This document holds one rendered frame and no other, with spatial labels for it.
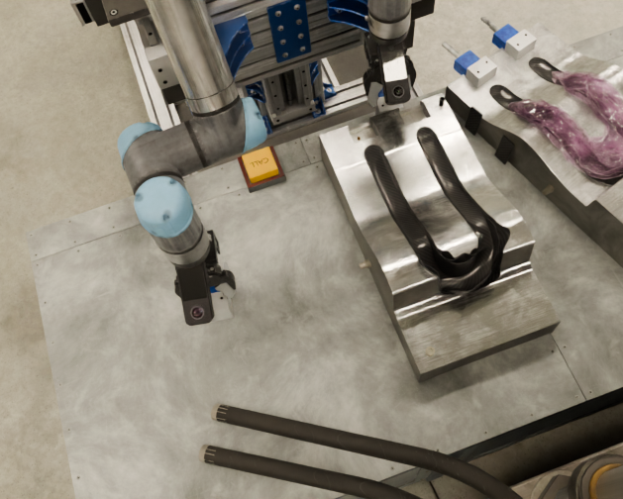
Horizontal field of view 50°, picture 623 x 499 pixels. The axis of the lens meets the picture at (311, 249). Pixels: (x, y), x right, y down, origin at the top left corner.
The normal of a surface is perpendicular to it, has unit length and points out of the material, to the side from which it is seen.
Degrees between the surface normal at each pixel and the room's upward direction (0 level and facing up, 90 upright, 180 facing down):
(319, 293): 0
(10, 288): 0
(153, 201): 0
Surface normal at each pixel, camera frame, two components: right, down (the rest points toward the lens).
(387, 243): -0.22, -0.76
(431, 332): -0.08, -0.41
